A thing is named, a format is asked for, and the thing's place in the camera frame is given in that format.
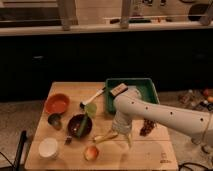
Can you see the yellow banana toy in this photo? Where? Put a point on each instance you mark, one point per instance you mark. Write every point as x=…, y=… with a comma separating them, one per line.
x=102, y=138

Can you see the black bar at table edge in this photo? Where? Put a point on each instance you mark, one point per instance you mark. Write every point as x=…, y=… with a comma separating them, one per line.
x=22, y=140

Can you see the small metal cup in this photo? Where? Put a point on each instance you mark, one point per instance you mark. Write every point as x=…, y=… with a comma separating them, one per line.
x=55, y=121

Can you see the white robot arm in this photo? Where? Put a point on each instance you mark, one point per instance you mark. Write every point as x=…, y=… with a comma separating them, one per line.
x=196, y=124

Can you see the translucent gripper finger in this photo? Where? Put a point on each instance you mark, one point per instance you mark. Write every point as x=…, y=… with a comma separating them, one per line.
x=110, y=135
x=129, y=140

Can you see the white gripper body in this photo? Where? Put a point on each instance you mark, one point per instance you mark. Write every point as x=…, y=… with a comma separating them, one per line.
x=122, y=123

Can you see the dark brown bowl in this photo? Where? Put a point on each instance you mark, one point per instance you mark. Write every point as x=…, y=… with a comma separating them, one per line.
x=75, y=123

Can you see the bunch of dark grapes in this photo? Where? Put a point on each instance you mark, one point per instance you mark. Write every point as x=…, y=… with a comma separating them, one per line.
x=147, y=128

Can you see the green spatula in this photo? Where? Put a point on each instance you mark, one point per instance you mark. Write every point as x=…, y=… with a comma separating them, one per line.
x=90, y=112

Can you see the white cup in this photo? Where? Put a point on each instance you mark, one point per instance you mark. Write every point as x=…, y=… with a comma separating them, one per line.
x=48, y=148

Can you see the green plastic tray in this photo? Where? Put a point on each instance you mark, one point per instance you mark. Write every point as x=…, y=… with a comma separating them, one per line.
x=144, y=85

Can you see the orange bowl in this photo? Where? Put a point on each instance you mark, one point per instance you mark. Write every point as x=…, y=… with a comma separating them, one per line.
x=57, y=103

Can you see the white handled brush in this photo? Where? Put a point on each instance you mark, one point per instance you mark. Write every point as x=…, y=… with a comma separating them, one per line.
x=84, y=103

